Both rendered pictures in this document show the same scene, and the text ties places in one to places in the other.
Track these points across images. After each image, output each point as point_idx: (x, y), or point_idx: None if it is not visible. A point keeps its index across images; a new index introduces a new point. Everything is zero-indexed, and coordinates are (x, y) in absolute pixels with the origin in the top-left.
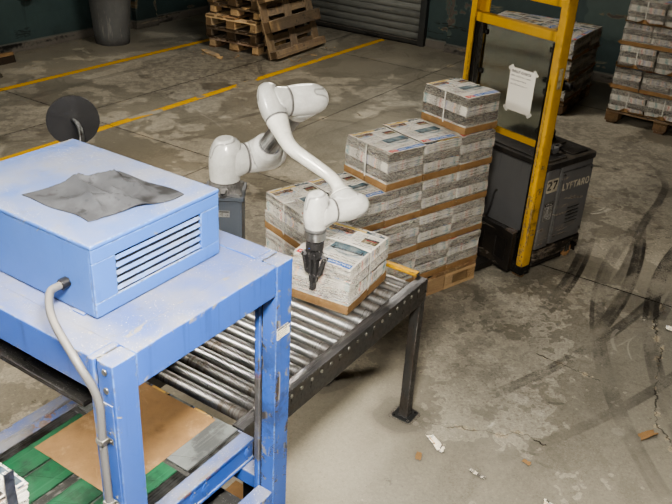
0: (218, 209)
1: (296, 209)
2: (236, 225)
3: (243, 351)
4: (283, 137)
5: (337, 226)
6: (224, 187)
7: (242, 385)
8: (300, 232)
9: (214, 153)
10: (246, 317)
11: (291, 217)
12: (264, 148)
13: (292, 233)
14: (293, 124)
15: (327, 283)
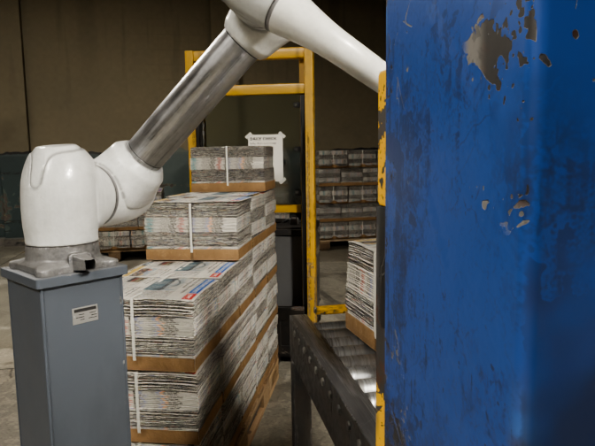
0: (73, 306)
1: (165, 297)
2: (113, 334)
3: None
4: (332, 25)
5: (371, 241)
6: (80, 250)
7: None
8: (184, 335)
9: (49, 173)
10: None
11: (155, 317)
12: (147, 157)
13: (161, 347)
14: (243, 69)
15: None
